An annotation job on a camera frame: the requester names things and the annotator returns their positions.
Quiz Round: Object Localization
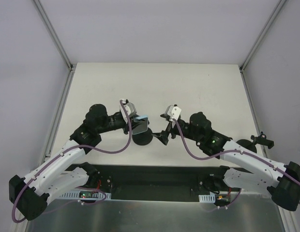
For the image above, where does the blue case smartphone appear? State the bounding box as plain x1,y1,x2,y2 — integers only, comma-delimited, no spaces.
132,115,149,135

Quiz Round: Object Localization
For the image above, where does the white slotted cable duct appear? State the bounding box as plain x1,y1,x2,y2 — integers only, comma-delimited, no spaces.
59,190,111,201
198,193,216,203

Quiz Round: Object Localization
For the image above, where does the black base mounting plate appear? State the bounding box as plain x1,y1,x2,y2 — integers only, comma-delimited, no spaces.
94,165,238,202

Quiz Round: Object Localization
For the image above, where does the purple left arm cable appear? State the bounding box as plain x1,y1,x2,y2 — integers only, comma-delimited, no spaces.
11,99,136,223

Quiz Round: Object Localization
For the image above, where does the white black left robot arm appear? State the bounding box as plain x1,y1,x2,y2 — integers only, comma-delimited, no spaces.
9,99,136,223

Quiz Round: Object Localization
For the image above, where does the black round phone stand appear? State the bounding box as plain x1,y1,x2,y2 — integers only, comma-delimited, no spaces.
132,126,153,146

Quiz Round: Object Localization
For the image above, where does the right aluminium corner post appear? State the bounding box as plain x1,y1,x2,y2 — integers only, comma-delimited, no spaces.
239,0,288,73

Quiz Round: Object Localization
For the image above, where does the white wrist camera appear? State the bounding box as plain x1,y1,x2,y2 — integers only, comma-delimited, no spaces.
119,99,137,122
160,104,181,122

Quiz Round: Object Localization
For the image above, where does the aluminium corner post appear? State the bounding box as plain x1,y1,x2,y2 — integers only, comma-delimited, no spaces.
31,0,74,71
239,0,288,73

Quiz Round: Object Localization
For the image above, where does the white slotted right cable duct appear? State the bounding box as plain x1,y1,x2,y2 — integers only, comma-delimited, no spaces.
198,193,216,203

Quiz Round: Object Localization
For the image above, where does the white slotted left cable duct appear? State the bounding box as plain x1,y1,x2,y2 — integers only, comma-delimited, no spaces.
59,190,111,201

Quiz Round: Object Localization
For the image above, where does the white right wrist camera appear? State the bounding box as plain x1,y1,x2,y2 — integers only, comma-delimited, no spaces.
160,104,181,122

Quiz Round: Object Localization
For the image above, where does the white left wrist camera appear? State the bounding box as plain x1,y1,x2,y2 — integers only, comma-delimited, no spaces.
119,99,137,122

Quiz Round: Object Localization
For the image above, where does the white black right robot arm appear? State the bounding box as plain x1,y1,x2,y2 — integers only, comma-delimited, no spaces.
154,106,300,212

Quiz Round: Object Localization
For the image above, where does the left aluminium corner post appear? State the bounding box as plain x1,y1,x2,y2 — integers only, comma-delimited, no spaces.
31,0,74,71

